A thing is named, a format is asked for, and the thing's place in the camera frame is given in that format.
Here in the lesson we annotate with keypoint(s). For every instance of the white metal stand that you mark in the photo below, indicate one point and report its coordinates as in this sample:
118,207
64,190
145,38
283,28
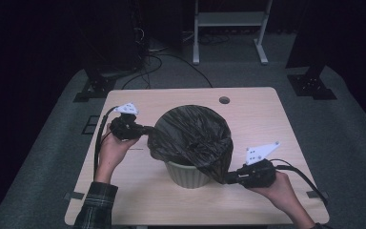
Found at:
230,19

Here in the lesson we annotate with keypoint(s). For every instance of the black plastic garbage bag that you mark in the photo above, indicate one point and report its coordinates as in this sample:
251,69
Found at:
192,136

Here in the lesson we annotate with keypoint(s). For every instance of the person's left hand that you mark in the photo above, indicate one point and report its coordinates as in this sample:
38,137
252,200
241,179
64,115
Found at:
112,152

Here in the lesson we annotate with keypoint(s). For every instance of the round table grommet hole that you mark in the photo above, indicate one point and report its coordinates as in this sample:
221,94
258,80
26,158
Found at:
224,100

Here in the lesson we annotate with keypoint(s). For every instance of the black tape square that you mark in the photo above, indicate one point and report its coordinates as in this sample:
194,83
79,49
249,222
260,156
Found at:
91,124

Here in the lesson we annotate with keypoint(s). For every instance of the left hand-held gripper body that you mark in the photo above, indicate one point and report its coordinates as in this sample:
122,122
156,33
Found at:
125,129

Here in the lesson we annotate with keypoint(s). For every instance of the person's right hand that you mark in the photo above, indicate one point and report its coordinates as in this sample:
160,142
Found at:
279,191

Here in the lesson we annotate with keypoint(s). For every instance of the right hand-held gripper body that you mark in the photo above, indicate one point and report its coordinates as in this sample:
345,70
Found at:
257,175

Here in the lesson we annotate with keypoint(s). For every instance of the grey tape strip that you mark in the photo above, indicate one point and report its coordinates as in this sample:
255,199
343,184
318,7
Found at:
74,196
314,194

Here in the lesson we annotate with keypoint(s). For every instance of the green plastic trash bin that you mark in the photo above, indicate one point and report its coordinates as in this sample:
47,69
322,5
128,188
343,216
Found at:
187,176

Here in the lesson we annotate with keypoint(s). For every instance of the black stand base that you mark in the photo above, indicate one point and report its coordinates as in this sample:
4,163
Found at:
311,86
97,87

